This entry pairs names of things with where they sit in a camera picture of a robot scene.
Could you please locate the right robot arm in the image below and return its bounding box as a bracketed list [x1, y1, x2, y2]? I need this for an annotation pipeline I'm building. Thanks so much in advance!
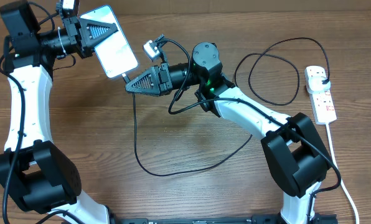
[126, 40, 336, 223]

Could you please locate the white power strip cord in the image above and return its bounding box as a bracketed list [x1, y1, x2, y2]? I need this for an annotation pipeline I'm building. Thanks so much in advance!
[324, 123, 360, 224]

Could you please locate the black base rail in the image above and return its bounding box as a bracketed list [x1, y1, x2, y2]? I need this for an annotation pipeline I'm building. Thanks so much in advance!
[110, 213, 339, 224]

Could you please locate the blue Samsung Galaxy smartphone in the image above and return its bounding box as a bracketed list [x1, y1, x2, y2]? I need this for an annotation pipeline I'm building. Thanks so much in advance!
[80, 5, 138, 78]

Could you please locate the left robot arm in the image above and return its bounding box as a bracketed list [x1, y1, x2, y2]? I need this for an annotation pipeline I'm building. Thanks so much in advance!
[0, 1, 120, 223]

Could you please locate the white power strip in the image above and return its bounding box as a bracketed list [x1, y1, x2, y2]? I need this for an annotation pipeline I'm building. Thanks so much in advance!
[304, 65, 337, 125]

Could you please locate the white charger plug adapter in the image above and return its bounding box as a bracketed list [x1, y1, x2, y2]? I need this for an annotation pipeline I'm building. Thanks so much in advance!
[306, 77, 331, 94]

